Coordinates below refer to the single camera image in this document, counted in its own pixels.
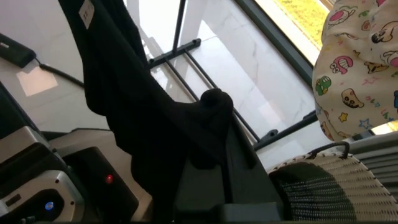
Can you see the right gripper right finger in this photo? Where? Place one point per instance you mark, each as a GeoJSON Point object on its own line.
{"type": "Point", "coordinates": [248, 177]}

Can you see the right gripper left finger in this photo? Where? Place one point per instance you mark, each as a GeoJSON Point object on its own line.
{"type": "Point", "coordinates": [202, 189]}

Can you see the black garment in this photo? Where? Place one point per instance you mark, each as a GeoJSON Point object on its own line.
{"type": "Point", "coordinates": [130, 93]}

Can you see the cream printed garment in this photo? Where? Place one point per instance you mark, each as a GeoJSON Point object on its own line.
{"type": "Point", "coordinates": [357, 77]}

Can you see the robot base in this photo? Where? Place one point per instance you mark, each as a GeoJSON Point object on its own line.
{"type": "Point", "coordinates": [31, 161]}

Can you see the white laundry basket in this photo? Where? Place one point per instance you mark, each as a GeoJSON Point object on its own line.
{"type": "Point", "coordinates": [342, 174]}

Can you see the black clothes rack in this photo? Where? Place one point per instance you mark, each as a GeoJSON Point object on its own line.
{"type": "Point", "coordinates": [174, 54]}

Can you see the window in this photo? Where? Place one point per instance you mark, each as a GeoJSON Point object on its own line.
{"type": "Point", "coordinates": [280, 37]}

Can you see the black power adapter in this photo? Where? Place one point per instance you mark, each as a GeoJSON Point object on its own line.
{"type": "Point", "coordinates": [15, 51]}

